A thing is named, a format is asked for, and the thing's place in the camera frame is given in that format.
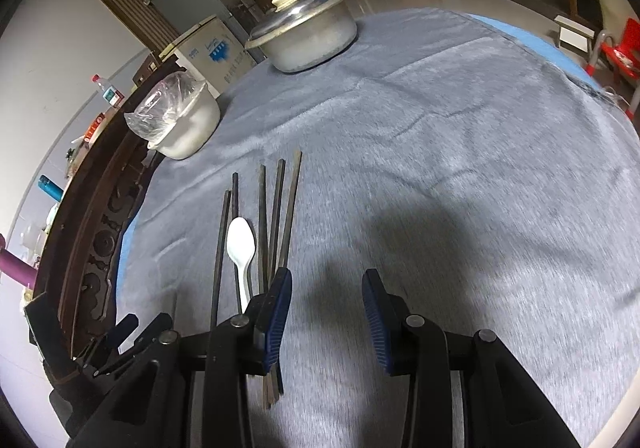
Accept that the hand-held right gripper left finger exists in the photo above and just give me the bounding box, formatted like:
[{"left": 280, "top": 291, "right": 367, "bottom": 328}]
[{"left": 65, "top": 267, "right": 293, "bottom": 448}]

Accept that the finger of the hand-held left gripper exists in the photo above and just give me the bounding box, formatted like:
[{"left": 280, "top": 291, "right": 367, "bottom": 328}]
[
  {"left": 97, "top": 313, "right": 173, "bottom": 376},
  {"left": 80, "top": 314, "right": 140, "bottom": 369}
]

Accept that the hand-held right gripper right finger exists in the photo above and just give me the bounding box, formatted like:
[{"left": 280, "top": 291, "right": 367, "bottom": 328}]
[{"left": 362, "top": 269, "right": 581, "bottom": 448}]

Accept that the white plastic spoon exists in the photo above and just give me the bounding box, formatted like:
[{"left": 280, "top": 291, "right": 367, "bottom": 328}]
[{"left": 226, "top": 217, "right": 257, "bottom": 316}]

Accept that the purple bottle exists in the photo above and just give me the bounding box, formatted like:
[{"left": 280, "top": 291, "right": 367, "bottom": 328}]
[{"left": 0, "top": 234, "right": 38, "bottom": 286}]

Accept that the carved wooden table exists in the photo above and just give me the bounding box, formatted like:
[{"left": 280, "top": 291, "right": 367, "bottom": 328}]
[{"left": 30, "top": 55, "right": 168, "bottom": 359}]

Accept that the teal bottle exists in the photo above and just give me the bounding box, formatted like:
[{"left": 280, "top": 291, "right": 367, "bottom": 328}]
[{"left": 39, "top": 175, "right": 65, "bottom": 201}]

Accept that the grey tablecloth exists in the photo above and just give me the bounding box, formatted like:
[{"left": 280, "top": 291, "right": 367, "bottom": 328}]
[{"left": 117, "top": 8, "right": 640, "bottom": 448}]

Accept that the white inner pot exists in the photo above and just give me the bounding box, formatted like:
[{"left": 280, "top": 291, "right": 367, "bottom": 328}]
[{"left": 145, "top": 90, "right": 222, "bottom": 161}]

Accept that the red-capped water bottle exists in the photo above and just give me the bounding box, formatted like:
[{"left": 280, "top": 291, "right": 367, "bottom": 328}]
[{"left": 91, "top": 74, "right": 126, "bottom": 109}]

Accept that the white chest freezer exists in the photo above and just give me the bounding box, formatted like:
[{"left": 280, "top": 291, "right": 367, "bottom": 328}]
[{"left": 160, "top": 15, "right": 258, "bottom": 98}]

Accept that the metal pot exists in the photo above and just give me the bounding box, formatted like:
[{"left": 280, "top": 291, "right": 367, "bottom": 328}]
[{"left": 260, "top": 15, "right": 358, "bottom": 73}]

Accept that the metal pot lid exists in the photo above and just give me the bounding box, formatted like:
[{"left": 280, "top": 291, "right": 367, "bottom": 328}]
[{"left": 245, "top": 0, "right": 353, "bottom": 49}]

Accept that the blue table cover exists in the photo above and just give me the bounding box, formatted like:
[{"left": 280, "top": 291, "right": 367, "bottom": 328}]
[{"left": 117, "top": 12, "right": 603, "bottom": 289}]

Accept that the white stool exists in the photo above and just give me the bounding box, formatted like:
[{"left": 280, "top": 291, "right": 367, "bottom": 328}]
[{"left": 554, "top": 15, "right": 596, "bottom": 62}]

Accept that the red plastic chair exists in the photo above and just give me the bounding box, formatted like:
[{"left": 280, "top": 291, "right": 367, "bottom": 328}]
[{"left": 585, "top": 18, "right": 640, "bottom": 121}]

